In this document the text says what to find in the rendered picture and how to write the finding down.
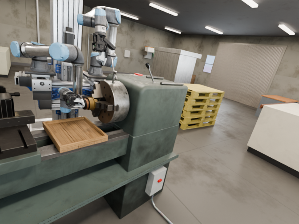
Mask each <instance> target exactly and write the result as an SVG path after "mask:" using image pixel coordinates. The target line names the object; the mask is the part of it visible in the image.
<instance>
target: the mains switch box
mask: <svg viewBox="0 0 299 224"><path fill-rule="evenodd" d="M166 170H167V168H165V167H164V166H160V167H158V168H157V169H155V170H152V171H150V172H149V175H148V180H147V184H146V188H145V192H146V193H147V194H148V195H149V196H151V202H152V204H153V207H154V208H155V209H156V210H157V211H158V213H159V214H160V215H161V216H162V217H163V218H164V219H165V220H166V221H167V222H168V223H169V224H172V222H171V221H170V220H169V219H168V218H167V217H166V216H165V215H164V214H163V213H162V212H161V211H160V210H159V209H158V208H157V207H156V206H155V204H154V201H153V196H154V194H155V193H156V192H158V191H159V190H161V189H162V186H163V182H164V178H165V174H166Z"/></svg>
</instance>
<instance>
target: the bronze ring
mask: <svg viewBox="0 0 299 224"><path fill-rule="evenodd" d="M83 100H84V103H85V106H84V107H83V109H84V110H94V109H95V106H96V103H95V102H97V99H94V98H93V97H89V98H84V99H83Z"/></svg>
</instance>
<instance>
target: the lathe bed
mask: <svg viewBox="0 0 299 224"><path fill-rule="evenodd" d="M93 123H94V124H95V125H96V126H97V127H98V128H100V129H101V130H102V131H103V132H104V133H105V134H107V135H108V141H105V142H101V143H98V144H93V145H90V146H86V147H82V148H78V149H74V150H71V151H67V152H63V153H59V151H58V150H57V148H56V146H55V145H54V143H53V142H52V140H51V139H50V137H49V136H48V134H47V133H46V131H45V130H44V129H42V130H36V131H31V133H32V135H33V137H34V139H35V141H36V143H37V147H38V149H39V151H40V153H41V164H39V165H35V166H32V167H29V168H24V169H21V170H18V171H14V172H10V173H7V174H3V175H0V199H2V198H5V197H7V196H10V195H13V194H16V193H18V192H21V191H24V190H27V189H30V188H33V187H35V186H38V185H41V184H44V183H47V182H49V181H52V180H55V179H58V178H61V177H63V176H66V175H69V174H72V173H74V172H77V171H80V170H83V169H86V168H89V167H92V166H94V165H97V164H100V163H103V162H105V161H108V160H111V159H114V158H117V157H119V156H122V155H125V154H126V150H127V144H128V138H129V133H127V132H123V129H117V128H116V127H114V123H108V124H104V123H102V122H101V121H100V120H98V121H93Z"/></svg>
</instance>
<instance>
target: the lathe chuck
mask: <svg viewBox="0 0 299 224"><path fill-rule="evenodd" d="M111 82H112V80H101V81H100V85H101V90H102V95H103V96H104V97H105V98H101V99H97V101H106V102H108V103H111V104H113V105H115V106H116V105H118V111H117V112H116V111H114V110H111V111H107V110H105V109H102V110H101V112H100V115H99V117H98V119H99V120H100V121H101V122H102V123H104V124H108V123H113V122H118V121H120V120H121V119H122V117H123V115H124V113H125V106H126V102H125V94H124V91H123V89H122V87H121V86H120V84H119V83H118V82H116V81H114V83H115V84H112V83H111ZM114 120H117V121H114Z"/></svg>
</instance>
